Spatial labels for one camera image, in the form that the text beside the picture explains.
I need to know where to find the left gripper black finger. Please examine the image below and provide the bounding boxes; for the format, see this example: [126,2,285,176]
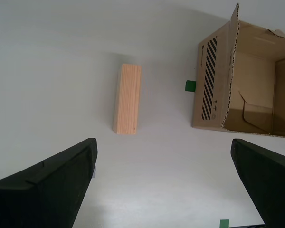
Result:
[0,138,98,228]
[230,138,285,228]

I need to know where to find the brown cardboard box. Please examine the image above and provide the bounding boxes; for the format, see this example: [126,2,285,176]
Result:
[191,2,285,138]

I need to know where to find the light wooden block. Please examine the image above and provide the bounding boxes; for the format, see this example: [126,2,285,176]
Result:
[113,63,143,135]

